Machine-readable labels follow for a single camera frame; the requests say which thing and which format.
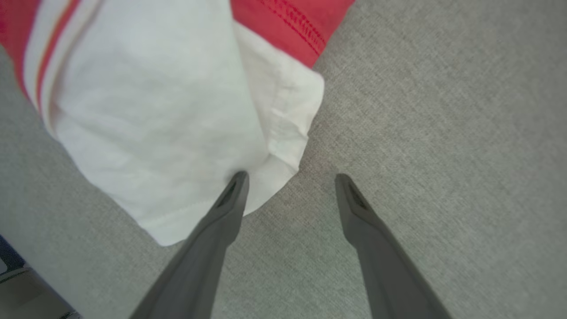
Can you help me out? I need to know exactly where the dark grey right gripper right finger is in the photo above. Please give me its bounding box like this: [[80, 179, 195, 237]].
[[334, 173, 452, 319]]

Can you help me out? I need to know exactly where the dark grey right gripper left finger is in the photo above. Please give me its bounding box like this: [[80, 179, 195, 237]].
[[130, 171, 250, 319]]

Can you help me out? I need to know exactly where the red and white garment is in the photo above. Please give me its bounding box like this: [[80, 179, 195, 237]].
[[0, 0, 356, 247]]

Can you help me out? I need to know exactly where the grey fabric sofa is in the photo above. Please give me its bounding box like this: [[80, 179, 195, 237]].
[[0, 0, 567, 319]]

